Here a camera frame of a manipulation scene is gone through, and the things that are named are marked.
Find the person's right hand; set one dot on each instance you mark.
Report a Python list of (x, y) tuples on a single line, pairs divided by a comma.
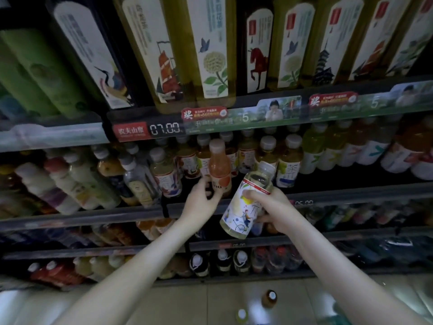
[(280, 213)]

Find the person's left hand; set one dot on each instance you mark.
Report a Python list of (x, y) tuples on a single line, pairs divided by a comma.
[(199, 206)]

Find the tea bottle bicycle print label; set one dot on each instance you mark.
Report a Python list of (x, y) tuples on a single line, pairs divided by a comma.
[(243, 206)]

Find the pink juice bottle white cap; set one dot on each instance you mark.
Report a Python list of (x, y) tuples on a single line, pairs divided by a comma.
[(220, 165)]

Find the row of tea juice bottles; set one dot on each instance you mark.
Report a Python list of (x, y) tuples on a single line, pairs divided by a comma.
[(338, 148)]

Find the orange tea bottle white cap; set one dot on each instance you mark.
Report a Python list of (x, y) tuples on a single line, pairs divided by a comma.
[(269, 298)]

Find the row of red yellow bottles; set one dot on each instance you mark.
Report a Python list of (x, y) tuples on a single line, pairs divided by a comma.
[(54, 272)]

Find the brown tea bottle horse label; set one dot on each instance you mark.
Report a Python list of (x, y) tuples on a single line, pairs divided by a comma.
[(257, 54)]

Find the yellow tea bottle ship label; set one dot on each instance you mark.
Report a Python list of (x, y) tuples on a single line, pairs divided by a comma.
[(372, 47)]

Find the yellow tea bottle leaf label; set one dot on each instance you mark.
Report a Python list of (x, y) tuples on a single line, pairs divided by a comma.
[(409, 47)]

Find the person's left forearm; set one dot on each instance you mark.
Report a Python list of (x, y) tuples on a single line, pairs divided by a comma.
[(128, 277)]

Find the person's right forearm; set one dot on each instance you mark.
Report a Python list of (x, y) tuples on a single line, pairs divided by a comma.
[(345, 274)]

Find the green pictured price label strip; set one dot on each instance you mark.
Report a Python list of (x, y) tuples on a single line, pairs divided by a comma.
[(270, 113)]

